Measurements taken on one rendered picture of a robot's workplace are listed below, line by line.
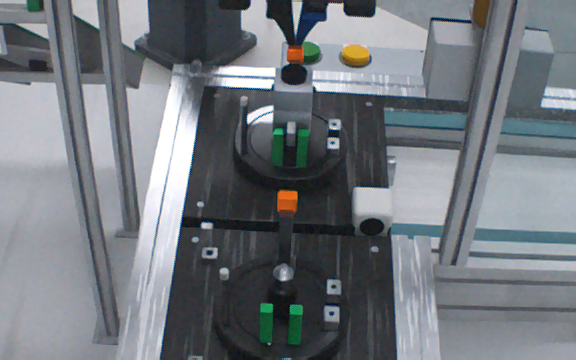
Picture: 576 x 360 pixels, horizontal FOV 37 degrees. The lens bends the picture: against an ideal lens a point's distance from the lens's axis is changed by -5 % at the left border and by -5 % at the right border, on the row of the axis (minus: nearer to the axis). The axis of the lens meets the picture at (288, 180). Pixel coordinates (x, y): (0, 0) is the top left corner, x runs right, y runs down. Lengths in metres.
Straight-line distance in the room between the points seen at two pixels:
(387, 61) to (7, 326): 0.64
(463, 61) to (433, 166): 0.35
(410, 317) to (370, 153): 0.25
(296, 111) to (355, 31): 0.51
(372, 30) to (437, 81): 0.66
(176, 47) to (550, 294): 0.68
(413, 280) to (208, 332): 0.24
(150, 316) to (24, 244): 0.28
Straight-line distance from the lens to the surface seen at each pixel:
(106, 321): 1.06
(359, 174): 1.10
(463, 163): 0.92
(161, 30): 1.41
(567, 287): 1.09
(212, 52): 1.41
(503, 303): 1.09
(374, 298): 0.97
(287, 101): 1.03
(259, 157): 1.08
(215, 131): 1.15
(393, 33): 1.54
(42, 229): 1.20
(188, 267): 0.99
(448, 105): 1.25
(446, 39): 0.86
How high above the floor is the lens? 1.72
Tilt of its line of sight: 44 degrees down
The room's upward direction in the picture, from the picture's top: 3 degrees clockwise
